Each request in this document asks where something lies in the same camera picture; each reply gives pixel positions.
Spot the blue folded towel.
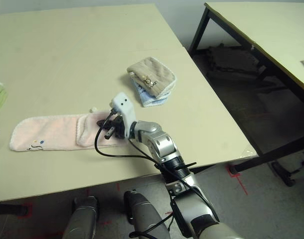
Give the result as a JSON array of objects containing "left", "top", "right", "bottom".
[{"left": 131, "top": 79, "right": 171, "bottom": 108}]

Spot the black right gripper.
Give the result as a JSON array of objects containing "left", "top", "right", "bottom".
[{"left": 96, "top": 114, "right": 126, "bottom": 140}]

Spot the grey robot left leg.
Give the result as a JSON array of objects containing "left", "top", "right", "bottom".
[{"left": 62, "top": 196, "right": 99, "bottom": 239}]

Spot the clear table corner protector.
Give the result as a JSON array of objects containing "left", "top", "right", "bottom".
[{"left": 241, "top": 146, "right": 258, "bottom": 159}]

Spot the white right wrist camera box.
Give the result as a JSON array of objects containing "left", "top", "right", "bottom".
[{"left": 110, "top": 92, "right": 137, "bottom": 140}]

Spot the beige side table black frame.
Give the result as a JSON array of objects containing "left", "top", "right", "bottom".
[{"left": 188, "top": 1, "right": 304, "bottom": 175}]

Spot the black caster foot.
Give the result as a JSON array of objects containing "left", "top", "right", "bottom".
[{"left": 271, "top": 161, "right": 296, "bottom": 187}]

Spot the pink towel with white trim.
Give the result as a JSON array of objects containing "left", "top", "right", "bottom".
[{"left": 9, "top": 111, "right": 125, "bottom": 152}]

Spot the dark mat under side table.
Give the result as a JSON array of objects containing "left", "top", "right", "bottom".
[{"left": 206, "top": 44, "right": 260, "bottom": 75}]

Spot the beige folded towel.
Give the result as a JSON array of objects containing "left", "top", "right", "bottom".
[{"left": 127, "top": 56, "right": 177, "bottom": 99}]

